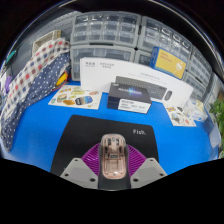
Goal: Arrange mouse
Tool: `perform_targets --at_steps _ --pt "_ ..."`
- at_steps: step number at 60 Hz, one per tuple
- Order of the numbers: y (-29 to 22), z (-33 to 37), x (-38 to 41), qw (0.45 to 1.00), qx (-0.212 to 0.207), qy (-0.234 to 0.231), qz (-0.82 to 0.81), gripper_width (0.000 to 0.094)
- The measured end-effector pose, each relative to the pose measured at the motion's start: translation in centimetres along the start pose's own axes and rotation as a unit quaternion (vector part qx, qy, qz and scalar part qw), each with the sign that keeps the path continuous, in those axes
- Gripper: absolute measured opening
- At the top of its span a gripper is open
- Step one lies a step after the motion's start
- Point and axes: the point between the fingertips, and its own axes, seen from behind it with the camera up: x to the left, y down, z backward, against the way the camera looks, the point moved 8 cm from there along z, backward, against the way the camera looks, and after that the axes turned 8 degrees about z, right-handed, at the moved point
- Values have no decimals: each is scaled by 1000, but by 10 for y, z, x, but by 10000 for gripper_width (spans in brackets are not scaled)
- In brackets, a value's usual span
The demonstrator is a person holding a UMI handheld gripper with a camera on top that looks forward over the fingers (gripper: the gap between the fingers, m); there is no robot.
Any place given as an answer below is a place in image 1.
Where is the yellow box with blue edge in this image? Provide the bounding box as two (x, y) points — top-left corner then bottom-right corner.
(149, 46), (188, 80)

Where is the clear plastic storage box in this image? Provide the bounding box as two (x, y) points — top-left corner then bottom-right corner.
(183, 97), (210, 123)

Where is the beige woven basket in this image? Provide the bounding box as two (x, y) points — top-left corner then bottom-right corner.
(32, 29), (63, 55)

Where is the transparent pink computer mouse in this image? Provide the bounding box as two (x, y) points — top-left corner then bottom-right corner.
(99, 133), (130, 180)

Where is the colourful printed sticker sheet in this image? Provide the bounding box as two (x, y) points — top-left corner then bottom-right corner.
(48, 84), (103, 110)
(163, 103), (198, 128)

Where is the small dark product box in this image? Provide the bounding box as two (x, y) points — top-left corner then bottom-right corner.
(107, 82), (153, 115)

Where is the green plant in white pot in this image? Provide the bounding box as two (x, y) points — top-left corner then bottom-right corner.
(208, 98), (224, 159)

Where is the navy white-dotted cloth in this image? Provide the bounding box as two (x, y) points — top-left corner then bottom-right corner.
(0, 53), (72, 153)

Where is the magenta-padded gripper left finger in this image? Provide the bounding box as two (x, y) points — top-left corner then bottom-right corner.
(59, 142), (103, 190)

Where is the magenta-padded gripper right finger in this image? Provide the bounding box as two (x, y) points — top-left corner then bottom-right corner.
(125, 144), (168, 190)

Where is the white keyboard packaging box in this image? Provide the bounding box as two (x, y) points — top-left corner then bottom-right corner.
(79, 57), (194, 108)

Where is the black mouse pad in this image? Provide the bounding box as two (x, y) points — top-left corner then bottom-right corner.
(50, 114), (160, 178)

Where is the red white checked cloth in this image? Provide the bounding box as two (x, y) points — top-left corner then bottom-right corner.
(0, 37), (70, 129)

